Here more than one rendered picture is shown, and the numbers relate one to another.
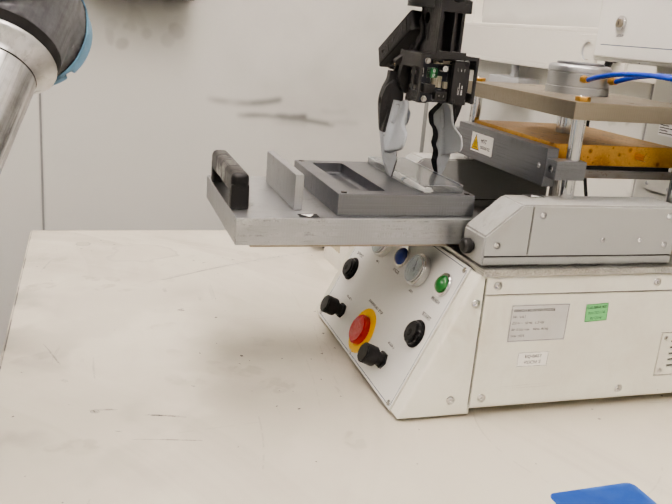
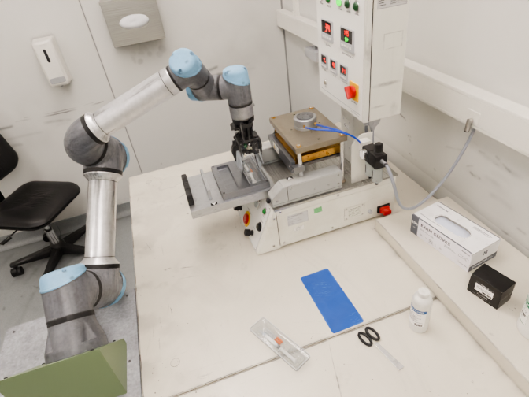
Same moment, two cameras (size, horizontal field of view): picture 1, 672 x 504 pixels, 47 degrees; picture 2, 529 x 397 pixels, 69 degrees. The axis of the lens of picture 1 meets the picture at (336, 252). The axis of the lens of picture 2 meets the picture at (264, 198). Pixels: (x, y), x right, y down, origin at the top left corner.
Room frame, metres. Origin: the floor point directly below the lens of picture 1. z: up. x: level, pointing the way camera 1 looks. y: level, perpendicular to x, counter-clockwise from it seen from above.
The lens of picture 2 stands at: (-0.22, -0.24, 1.71)
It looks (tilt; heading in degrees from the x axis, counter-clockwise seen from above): 36 degrees down; 6
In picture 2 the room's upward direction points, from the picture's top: 9 degrees counter-clockwise
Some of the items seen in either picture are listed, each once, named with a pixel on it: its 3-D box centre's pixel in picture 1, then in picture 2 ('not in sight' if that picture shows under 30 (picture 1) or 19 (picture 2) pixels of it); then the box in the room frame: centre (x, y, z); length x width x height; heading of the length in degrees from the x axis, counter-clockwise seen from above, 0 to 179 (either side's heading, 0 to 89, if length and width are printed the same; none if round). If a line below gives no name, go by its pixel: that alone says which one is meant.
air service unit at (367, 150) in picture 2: not in sight; (371, 161); (0.84, -0.48, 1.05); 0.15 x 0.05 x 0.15; 18
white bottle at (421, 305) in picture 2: not in sight; (420, 309); (0.45, -0.54, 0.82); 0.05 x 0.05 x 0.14
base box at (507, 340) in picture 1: (544, 297); (309, 193); (1.00, -0.29, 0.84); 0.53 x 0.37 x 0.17; 108
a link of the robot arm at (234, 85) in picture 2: not in sight; (236, 86); (0.92, -0.09, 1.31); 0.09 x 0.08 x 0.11; 79
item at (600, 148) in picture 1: (573, 127); (306, 138); (1.01, -0.29, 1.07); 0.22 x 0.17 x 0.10; 18
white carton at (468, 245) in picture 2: not in sight; (452, 234); (0.71, -0.71, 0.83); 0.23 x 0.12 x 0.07; 28
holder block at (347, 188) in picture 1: (377, 186); (239, 176); (0.93, -0.04, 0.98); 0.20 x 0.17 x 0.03; 18
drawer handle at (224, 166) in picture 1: (229, 177); (187, 188); (0.88, 0.13, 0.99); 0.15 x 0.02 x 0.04; 18
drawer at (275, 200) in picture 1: (340, 194); (227, 183); (0.92, 0.00, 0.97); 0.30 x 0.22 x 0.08; 108
